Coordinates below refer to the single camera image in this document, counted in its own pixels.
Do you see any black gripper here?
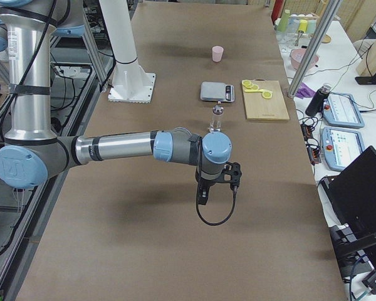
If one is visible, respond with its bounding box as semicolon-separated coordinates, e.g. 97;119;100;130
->
196;180;214;206

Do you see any glass sauce bottle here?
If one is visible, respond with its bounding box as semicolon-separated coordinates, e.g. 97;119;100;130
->
209;102;224;132

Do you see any pink plastic cup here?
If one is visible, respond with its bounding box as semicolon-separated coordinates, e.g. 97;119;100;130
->
212;45;224;63

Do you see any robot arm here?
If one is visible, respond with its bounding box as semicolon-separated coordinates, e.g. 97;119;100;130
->
0;1;241;205

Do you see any silver kitchen scale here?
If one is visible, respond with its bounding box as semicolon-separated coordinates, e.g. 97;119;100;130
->
200;82;235;103

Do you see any green tumbler cup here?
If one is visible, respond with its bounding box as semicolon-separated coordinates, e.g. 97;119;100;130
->
276;9;291;33

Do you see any yellow cup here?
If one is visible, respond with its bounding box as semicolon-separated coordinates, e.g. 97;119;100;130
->
297;19;308;34

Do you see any bamboo cutting board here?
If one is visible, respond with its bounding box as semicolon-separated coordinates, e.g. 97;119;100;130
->
241;80;290;121

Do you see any yellow plastic knife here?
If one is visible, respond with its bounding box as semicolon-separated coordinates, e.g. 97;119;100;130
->
244;89;273;94

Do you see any lemon slice far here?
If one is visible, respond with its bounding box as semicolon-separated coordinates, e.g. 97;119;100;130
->
241;80;259;90

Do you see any purple glove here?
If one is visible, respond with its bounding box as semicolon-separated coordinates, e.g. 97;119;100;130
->
295;82;316;99

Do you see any black water bottle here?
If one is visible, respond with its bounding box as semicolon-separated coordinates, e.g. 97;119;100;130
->
305;83;332;117

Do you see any lower teach pendant tablet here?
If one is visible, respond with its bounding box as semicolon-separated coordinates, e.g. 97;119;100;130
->
321;127;365;171

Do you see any teach pendant tablet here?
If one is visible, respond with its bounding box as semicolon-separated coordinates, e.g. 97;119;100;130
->
322;93;365;129
321;127;365;171

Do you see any upper teach pendant tablet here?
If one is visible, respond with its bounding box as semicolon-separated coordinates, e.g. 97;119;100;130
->
322;93;365;129

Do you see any black monitor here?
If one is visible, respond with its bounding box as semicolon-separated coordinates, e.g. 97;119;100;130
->
322;146;376;271

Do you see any pink bowl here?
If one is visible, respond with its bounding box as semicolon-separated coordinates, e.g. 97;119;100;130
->
290;48;320;70

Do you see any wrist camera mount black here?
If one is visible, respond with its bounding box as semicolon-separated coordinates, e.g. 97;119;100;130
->
220;162;242;191

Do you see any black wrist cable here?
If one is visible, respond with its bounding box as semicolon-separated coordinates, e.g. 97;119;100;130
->
195;184;239;226

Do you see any white pedestal column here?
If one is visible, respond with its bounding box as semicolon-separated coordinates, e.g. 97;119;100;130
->
100;0;156;103

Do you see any aluminium frame post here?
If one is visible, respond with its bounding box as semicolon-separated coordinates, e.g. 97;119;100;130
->
287;0;343;98

